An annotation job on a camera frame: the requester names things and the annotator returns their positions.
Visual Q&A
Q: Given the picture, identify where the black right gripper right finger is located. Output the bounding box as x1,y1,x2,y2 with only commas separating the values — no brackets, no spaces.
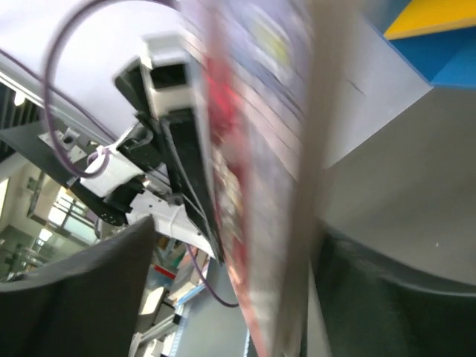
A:
313,223,475,356

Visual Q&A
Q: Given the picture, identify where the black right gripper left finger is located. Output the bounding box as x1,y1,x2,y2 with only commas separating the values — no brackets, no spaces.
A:
1,216,155,356

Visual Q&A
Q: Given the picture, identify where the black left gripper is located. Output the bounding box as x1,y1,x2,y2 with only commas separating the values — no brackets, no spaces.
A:
114,58,225,263

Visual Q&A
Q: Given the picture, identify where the red pink picture book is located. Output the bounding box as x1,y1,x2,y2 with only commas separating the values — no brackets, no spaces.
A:
181,1,314,356

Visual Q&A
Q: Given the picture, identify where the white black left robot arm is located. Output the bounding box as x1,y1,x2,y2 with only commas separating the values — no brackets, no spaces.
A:
72,55,225,262

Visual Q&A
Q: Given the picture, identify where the blue pink yellow bookshelf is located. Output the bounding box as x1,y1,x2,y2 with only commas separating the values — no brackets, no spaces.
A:
361,0,475,89

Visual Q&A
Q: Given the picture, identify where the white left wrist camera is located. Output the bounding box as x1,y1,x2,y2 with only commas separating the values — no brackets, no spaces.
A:
140,31,204,120

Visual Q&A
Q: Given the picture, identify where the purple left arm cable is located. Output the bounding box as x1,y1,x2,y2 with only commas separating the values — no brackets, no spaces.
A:
0,0,239,309

